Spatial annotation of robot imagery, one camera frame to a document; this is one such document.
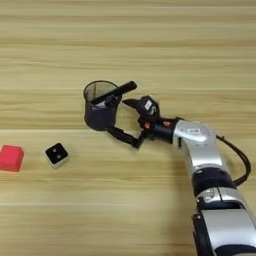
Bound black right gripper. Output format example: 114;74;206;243
106;98;182;149

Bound black mesh pen cup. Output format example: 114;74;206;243
83;79;122;132

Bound small black and white cube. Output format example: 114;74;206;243
44;142;70;169

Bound red cube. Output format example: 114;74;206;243
0;144;25;173

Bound white marker with black cap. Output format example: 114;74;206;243
94;94;123;110

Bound long black marker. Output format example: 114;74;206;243
90;80;138;105

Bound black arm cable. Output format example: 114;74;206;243
215;134;252;187

